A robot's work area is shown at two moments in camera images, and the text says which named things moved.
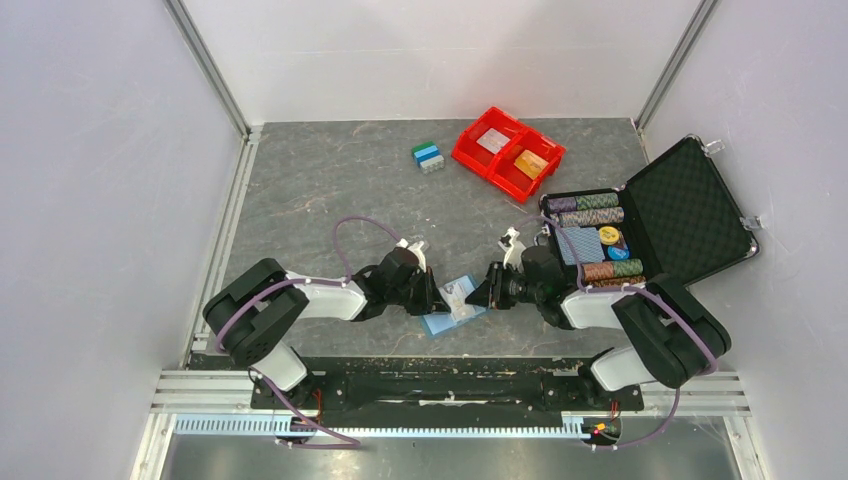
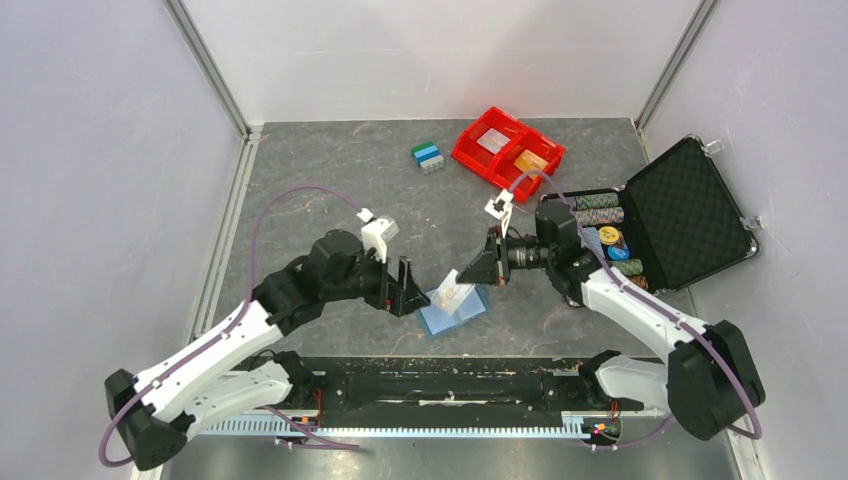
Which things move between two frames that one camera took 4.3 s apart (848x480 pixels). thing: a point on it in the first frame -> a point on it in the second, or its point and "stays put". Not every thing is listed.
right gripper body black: [508, 287] -> [527, 253]
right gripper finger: [480, 296] -> [489, 268]
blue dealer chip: [617, 253] stays put
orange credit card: [530, 164] stays put
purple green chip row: [559, 204] stays put
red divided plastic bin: [502, 169] stays put
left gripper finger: [435, 301] -> [410, 294]
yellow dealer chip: [608, 235] stays put
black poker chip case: [680, 219] stays put
